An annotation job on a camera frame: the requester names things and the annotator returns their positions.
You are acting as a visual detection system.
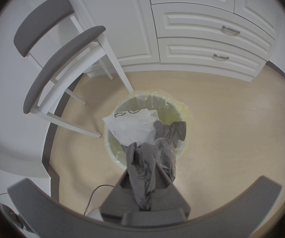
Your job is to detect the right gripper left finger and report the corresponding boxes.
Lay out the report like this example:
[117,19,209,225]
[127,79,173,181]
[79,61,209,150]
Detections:
[100,169,141,222]

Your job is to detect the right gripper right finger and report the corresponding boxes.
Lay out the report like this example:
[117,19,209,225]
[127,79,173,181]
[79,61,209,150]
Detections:
[149,163,191,220]

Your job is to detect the white printed wrapper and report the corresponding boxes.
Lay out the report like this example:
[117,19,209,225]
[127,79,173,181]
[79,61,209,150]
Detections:
[102,109,159,146]

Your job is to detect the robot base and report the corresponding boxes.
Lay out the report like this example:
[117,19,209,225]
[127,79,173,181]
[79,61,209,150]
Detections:
[1,202,103,232]

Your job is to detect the light grey trash bin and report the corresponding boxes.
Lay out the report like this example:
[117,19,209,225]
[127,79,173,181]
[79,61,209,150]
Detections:
[104,90,190,169]

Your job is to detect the grey padded white chair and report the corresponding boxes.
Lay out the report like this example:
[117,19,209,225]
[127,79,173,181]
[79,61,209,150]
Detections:
[13,0,134,139]

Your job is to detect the white wardrobe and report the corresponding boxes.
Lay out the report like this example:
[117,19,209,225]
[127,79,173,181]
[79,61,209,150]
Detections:
[63,0,280,82]

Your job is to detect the black cable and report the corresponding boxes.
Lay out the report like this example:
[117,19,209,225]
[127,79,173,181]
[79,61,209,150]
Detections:
[84,184,115,216]

